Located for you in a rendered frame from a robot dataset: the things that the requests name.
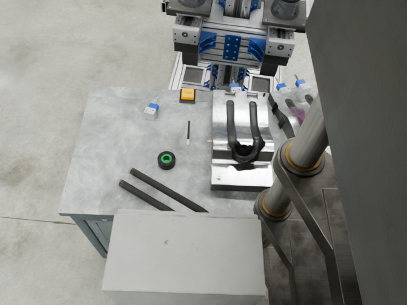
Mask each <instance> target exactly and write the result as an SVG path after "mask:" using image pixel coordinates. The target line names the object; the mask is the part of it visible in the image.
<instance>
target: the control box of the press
mask: <svg viewBox="0 0 407 305"><path fill-rule="evenodd" d="M102 291H103V292H104V293H105V294H107V295H108V296H109V297H110V298H111V299H112V300H113V301H114V302H116V303H117V304H118V305H255V304H256V303H258V302H259V301H260V300H261V299H262V298H263V297H265V295H266V288H265V271H264V262H263V245H262V228H261V221H260V220H258V215H256V214H226V213H209V212H179V211H149V210H134V209H118V212H117V214H115V215H114V219H113V226H112V230H111V237H110V244H109V247H108V254H107V261H106V265H105V272H104V279H103V282H102Z"/></svg>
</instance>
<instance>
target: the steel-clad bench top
mask: <svg viewBox="0 0 407 305"><path fill-rule="evenodd" d="M158 96H159V100H158V102H157V104H158V105H159V109H158V111H157V117H156V119H155V121H152V120H147V119H145V117H144V111H145V108H146V107H148V106H149V104H150V103H154V102H155V100H156V98H157V97H158ZM268 97H269V94H267V95H266V100H267V108H268V123H269V128H270V132H271V135H272V137H273V141H274V155H273V158H272V161H271V168H272V175H273V182H274V180H275V178H276V174H275V172H274V168H273V160H274V157H275V155H276V152H277V150H278V148H279V146H280V144H281V143H282V142H284V141H285V140H286V139H287V137H286V135H285V133H284V131H283V129H282V128H281V129H280V128H279V126H278V124H279V121H278V119H277V117H276V115H275V114H273V112H272V107H271V105H270V103H269V101H268ZM179 98H180V90H166V89H154V88H129V87H105V86H91V90H90V94H89V97H88V101H87V105H86V108H85V112H84V116H83V119H82V123H81V127H80V130H79V134H78V139H77V142H76V146H75V149H74V153H73V157H72V160H71V164H70V168H69V171H68V176H67V179H66V183H65V186H64V191H63V193H62V198H61V202H60V205H59V209H58V213H63V214H94V215H115V214H117V212H118V209H134V210H149V211H160V210H158V209H157V208H155V207H154V206H151V205H150V204H148V203H147V202H145V201H143V200H142V199H140V198H139V197H137V196H135V195H134V194H132V193H130V192H128V191H127V190H125V189H124V188H122V187H120V186H119V185H117V181H118V180H119V179H122V180H124V181H126V182H127V183H129V184H131V185H133V186H134V187H136V188H137V189H140V190H141V191H143V192H144V193H146V194H148V195H150V196H151V197H153V198H155V199H156V200H158V201H160V202H161V203H163V204H165V205H167V206H168V207H170V208H171V209H174V210H175V211H179V212H194V211H192V210H191V209H189V208H188V207H186V206H184V205H182V204H181V203H179V202H177V201H175V200H174V199H172V198H171V197H169V196H167V195H165V194H164V193H162V192H160V191H158V190H157V189H155V188H154V187H152V186H150V185H148V184H147V183H145V182H143V181H142V180H140V179H138V178H137V177H135V176H133V175H131V174H130V173H129V172H128V170H129V169H130V168H131V167H133V168H135V169H137V170H138V171H140V172H142V173H144V174H145V175H147V176H149V177H151V178H152V179H154V180H156V181H157V182H159V183H161V184H163V185H165V186H166V187H168V188H170V189H172V190H173V191H175V192H177V193H178V194H180V195H182V196H184V197H186V198H187V199H189V200H191V201H192V202H195V203H196V204H198V205H199V206H201V207H203V208H204V209H206V210H207V211H208V212H209V213H226V214H254V212H253V206H254V203H255V201H256V198H257V196H258V195H259V194H260V193H259V192H242V191H213V190H211V143H210V142H208V140H210V139H211V121H212V98H213V91H196V100H195V103H179ZM188 121H190V138H189V145H187V133H188ZM164 151H170V152H172V153H173V154H174V155H175V157H176V164H175V166H174V167H173V168H172V169H169V170H164V169H161V168H160V167H159V165H158V162H157V157H158V155H159V154H160V153H161V152H164Z"/></svg>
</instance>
